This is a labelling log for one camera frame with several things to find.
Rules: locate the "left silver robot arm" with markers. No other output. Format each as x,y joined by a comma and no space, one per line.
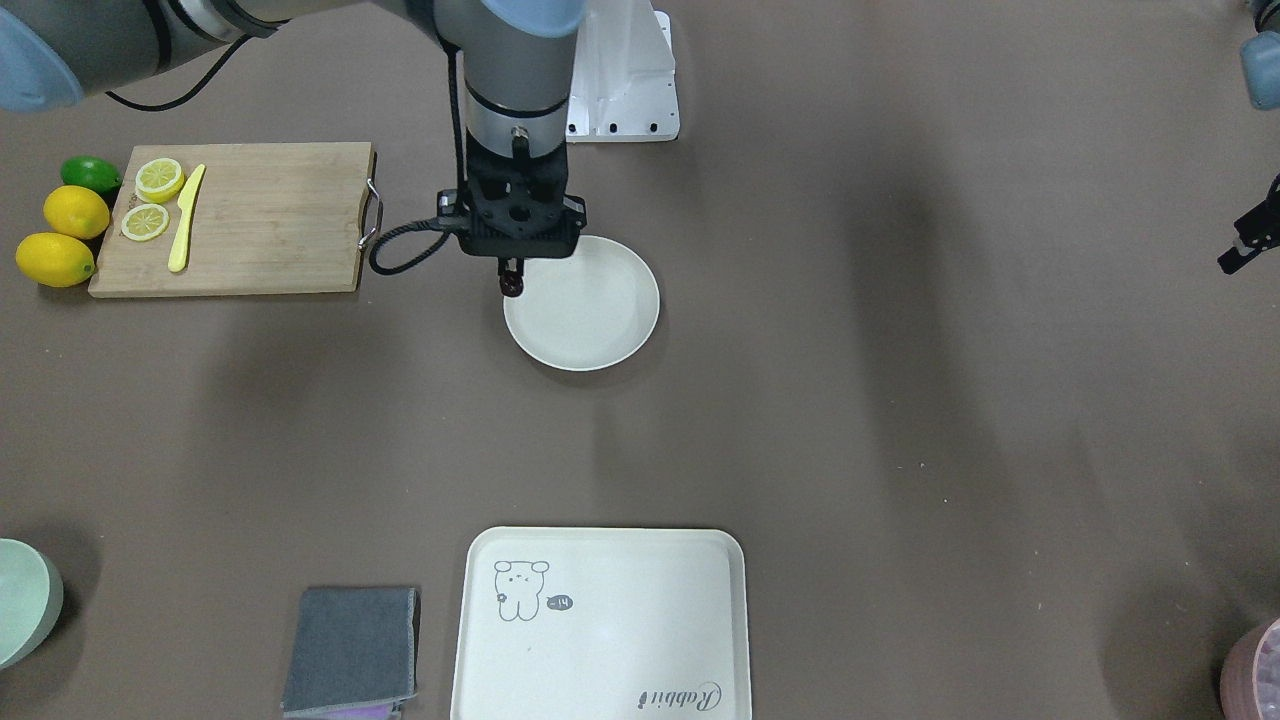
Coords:
1260,59

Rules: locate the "yellow plastic knife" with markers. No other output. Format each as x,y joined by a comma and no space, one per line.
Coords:
178,257

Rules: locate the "cream round plate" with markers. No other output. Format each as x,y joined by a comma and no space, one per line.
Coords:
587,312

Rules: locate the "whole yellow lemon near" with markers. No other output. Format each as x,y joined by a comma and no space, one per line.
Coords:
54,259

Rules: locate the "lemon slice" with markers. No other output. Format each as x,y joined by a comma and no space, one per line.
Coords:
159,180
145,222

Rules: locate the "whole yellow lemon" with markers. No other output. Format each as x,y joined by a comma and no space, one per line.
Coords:
76,211
54,259

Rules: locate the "mint green bowl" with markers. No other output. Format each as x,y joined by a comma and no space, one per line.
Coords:
32,594

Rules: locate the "bamboo cutting board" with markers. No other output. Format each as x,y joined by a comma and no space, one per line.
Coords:
269,218

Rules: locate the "grey folded cloth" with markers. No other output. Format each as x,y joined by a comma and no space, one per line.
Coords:
354,653

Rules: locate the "cream rabbit tray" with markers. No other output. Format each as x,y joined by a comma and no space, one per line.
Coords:
603,623

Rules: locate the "pink bowl with ice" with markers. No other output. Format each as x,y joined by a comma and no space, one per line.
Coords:
1249,678

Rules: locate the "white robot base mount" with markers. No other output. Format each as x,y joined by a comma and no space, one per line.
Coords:
624,77

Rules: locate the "whole yellow lemon far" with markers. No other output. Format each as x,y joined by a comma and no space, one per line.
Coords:
76,211

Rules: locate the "lemon slice upper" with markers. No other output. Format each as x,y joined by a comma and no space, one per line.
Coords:
159,180

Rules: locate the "green lime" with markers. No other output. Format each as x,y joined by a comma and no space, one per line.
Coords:
95,174

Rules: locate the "lemon slice lower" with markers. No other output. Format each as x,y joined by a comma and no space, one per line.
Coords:
145,222

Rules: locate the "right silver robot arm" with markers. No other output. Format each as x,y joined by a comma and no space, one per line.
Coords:
508,68

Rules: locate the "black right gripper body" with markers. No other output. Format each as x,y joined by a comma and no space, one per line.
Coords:
510,276

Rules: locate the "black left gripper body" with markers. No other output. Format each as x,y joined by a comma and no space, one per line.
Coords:
1250,240

